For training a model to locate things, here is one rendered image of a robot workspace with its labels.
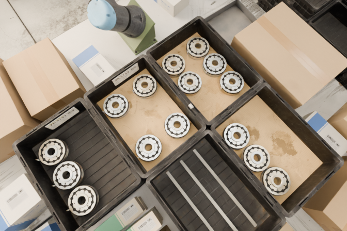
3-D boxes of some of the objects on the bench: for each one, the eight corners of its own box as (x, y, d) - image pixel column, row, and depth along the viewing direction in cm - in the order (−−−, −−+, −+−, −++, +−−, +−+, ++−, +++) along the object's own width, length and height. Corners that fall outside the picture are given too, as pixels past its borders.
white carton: (24, 230, 98) (9, 235, 89) (8, 207, 100) (-8, 210, 92) (63, 194, 102) (53, 195, 94) (47, 172, 105) (36, 172, 96)
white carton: (77, 66, 121) (69, 58, 112) (96, 52, 123) (90, 43, 115) (101, 94, 116) (95, 87, 108) (120, 78, 119) (116, 70, 110)
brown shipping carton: (23, 77, 119) (1, 62, 104) (63, 54, 123) (47, 36, 108) (50, 125, 111) (31, 116, 96) (92, 99, 115) (79, 87, 100)
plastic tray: (219, 55, 123) (221, 50, 118) (196, 28, 128) (197, 22, 123) (258, 29, 128) (262, 23, 123) (235, 4, 133) (237, -3, 128)
